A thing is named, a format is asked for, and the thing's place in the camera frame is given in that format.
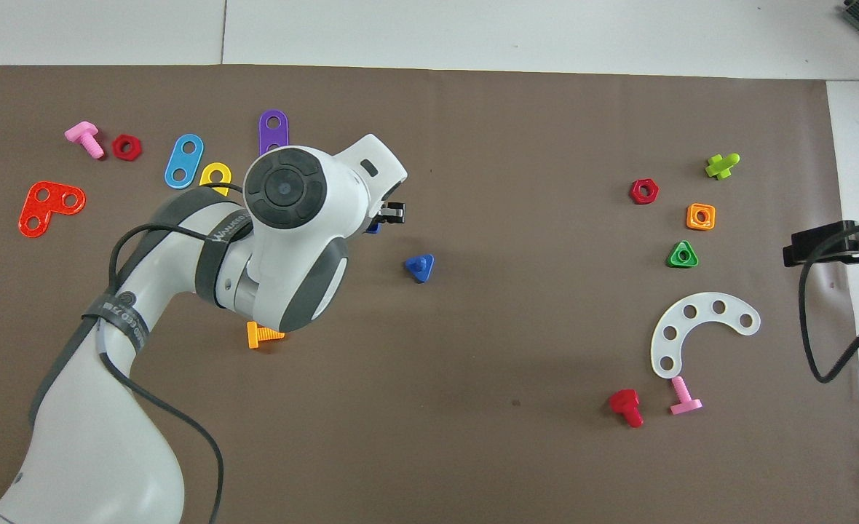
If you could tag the white curved five-hole plate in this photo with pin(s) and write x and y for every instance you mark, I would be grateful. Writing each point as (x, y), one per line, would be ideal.
(704, 306)

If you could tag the yellow three-hole plate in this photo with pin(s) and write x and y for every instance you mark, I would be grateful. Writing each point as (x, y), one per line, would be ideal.
(215, 166)

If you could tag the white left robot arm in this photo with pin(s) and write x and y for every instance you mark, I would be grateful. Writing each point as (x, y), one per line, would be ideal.
(284, 240)

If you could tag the brown table mat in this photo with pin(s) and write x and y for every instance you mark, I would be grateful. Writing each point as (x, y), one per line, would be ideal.
(502, 378)

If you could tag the pink square-head screw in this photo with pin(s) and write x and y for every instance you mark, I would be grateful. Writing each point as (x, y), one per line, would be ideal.
(82, 133)
(686, 406)

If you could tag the orange square nut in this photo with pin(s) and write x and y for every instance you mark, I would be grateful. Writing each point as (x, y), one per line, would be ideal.
(691, 223)

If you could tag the light blue two-hole plate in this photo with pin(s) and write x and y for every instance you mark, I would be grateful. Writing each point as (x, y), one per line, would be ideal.
(184, 161)

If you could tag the blue square nut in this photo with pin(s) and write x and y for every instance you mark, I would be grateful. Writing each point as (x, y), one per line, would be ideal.
(373, 228)

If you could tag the green triangle nut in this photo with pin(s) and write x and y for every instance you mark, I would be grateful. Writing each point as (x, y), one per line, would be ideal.
(673, 262)

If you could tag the lime green cross-head screw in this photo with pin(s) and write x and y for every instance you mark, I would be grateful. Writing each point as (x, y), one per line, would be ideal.
(721, 167)

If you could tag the orange-red L-shaped plate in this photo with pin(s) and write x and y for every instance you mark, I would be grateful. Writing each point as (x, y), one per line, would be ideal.
(49, 207)

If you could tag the red hex-head screw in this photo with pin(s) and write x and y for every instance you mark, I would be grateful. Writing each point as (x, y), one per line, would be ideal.
(624, 402)

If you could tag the blue triangle-head screw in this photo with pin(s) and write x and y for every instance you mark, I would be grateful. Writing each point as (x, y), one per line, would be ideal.
(418, 266)

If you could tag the orange square-head screw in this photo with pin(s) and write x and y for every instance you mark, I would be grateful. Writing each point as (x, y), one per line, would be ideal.
(253, 337)

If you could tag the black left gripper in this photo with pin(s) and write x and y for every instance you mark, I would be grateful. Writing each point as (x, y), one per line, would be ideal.
(396, 217)

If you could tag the red hex nut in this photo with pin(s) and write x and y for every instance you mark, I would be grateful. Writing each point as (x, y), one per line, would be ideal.
(634, 193)
(117, 148)

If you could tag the purple four-hole plate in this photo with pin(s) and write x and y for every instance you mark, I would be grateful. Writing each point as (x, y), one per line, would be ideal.
(274, 141)

